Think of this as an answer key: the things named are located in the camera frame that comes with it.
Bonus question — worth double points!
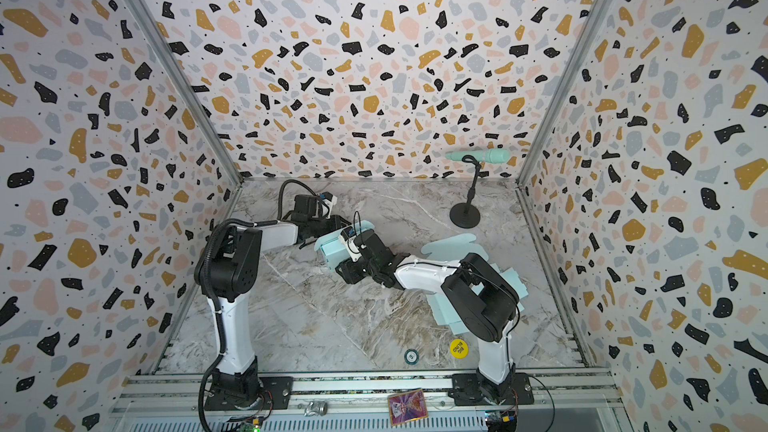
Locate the mint paper box sheet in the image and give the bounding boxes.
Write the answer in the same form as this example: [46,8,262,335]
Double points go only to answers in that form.
[314,220,375,271]

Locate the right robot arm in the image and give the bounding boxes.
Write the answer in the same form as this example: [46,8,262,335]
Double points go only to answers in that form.
[335,226,520,405]

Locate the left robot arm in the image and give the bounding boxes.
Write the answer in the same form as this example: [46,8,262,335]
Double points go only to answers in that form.
[195,192,348,407]

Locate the mint flat box sheets stack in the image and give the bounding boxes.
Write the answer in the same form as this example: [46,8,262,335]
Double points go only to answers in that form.
[419,232,529,335]

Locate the dark round tape roll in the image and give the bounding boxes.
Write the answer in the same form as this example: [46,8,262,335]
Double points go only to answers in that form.
[404,349,420,365]

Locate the black round-base stand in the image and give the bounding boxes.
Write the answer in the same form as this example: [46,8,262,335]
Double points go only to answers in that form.
[449,154,482,229]

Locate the yellow round sticker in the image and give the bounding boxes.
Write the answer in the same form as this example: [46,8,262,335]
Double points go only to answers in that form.
[449,338,469,360]

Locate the purple snack packet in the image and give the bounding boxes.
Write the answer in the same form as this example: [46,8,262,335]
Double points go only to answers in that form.
[387,389,428,426]

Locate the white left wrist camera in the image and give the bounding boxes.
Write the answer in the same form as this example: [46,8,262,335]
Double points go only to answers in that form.
[318,192,338,212]

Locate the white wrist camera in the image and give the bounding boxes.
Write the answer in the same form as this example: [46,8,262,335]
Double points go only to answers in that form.
[339,225,362,262]
[318,192,338,212]

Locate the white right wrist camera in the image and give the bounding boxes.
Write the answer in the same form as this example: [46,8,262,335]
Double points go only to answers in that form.
[339,225,362,262]

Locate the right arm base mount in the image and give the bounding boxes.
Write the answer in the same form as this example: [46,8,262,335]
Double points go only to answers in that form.
[447,371,534,407]

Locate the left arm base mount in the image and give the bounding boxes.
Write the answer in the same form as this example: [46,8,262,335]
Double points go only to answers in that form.
[204,371,294,414]

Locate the aluminium corner post left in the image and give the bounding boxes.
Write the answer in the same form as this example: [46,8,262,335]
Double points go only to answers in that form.
[123,0,243,186]

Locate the aluminium corner post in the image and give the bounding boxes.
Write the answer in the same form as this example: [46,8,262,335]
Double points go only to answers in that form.
[123,0,243,186]
[516,0,613,187]

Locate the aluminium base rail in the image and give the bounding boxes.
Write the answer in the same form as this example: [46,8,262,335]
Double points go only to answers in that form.
[105,368,633,431]

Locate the aluminium corner post right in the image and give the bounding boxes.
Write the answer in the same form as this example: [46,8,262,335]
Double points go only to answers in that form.
[516,0,613,187]

